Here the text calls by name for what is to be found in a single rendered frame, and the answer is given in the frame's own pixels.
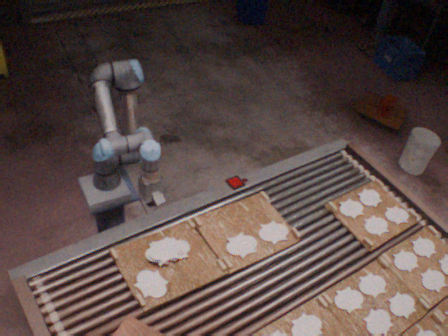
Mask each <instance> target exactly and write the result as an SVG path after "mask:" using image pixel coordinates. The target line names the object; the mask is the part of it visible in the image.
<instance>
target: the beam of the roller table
mask: <svg viewBox="0 0 448 336"><path fill-rule="evenodd" d="M346 143H347V142H346V141H345V140H344V139H343V138H339V139H337V140H335V141H333V142H330V143H328V144H326V145H321V146H319V147H317V148H315V149H312V150H309V151H307V152H305V153H300V154H298V155H295V156H293V157H290V158H289V159H286V160H284V161H281V162H279V163H273V164H272V165H269V166H267V167H264V168H262V169H259V170H257V171H254V172H252V173H249V174H247V175H244V176H242V177H240V178H241V180H242V181H243V179H244V178H245V179H247V180H248V181H247V182H246V183H245V182H244V183H245V184H246V187H245V186H243V187H241V188H239V189H236V190H233V189H232V188H231V187H230V186H229V185H228V184H226V183H222V184H220V185H217V186H215V187H212V188H210V189H207V190H204V191H202V192H199V193H197V194H194V195H192V196H190V197H188V198H185V199H183V200H180V201H178V202H175V203H173V204H170V205H167V206H165V207H162V208H160V209H157V210H155V211H152V212H151V213H148V214H146V215H143V216H141V217H138V218H136V219H133V220H130V221H129V222H126V223H124V224H121V225H119V226H116V227H114V228H112V229H110V230H105V231H102V232H100V233H98V234H95V235H93V236H90V237H89V238H86V239H84V240H81V241H80V242H77V243H75V244H72V245H71V246H66V247H63V248H61V249H59V250H56V251H55V252H52V253H50V254H48V255H46V256H42V257H39V258H37V259H35V260H33V261H31V262H28V263H26V264H22V265H20V266H18V267H15V268H14V269H11V270H10V271H8V272H9V275H10V277H11V281H12V280H14V279H16V278H18V277H20V276H22V275H23V276H25V277H26V279H27V282H28V281H29V280H31V279H33V278H35V277H38V276H42V275H44V274H45V273H48V272H52V271H54V270H57V269H58V268H60V267H63V266H65V265H67V264H71V263H73V262H75V261H78V260H80V259H82V258H84V257H86V256H89V255H91V254H93V253H97V252H100V251H102V250H104V249H106V248H109V247H111V246H113V245H115V244H117V243H120V242H122V241H125V240H127V239H129V238H131V237H133V236H136V235H140V234H143V233H145V232H148V231H150V230H152V229H154V228H156V227H159V226H161V225H164V224H166V223H169V222H171V221H173V220H176V219H178V218H181V217H183V216H185V215H188V214H189V213H192V212H194V211H197V210H199V209H201V208H204V207H206V206H209V205H211V204H214V203H216V202H218V201H221V200H223V199H226V198H228V197H230V196H233V195H235V194H238V193H240V192H243V191H245V190H247V189H249V188H254V187H256V186H259V185H261V184H263V183H266V182H268V181H271V180H273V179H275V178H277V177H279V176H282V175H284V174H287V173H289V172H291V171H294V170H298V169H300V168H303V167H305V166H307V165H309V164H311V163H314V162H316V161H318V160H320V159H321V160H322V159H325V158H327V157H330V156H331V155H333V154H336V153H338V152H339V151H344V150H345V147H346V145H347V144H346Z"/></svg>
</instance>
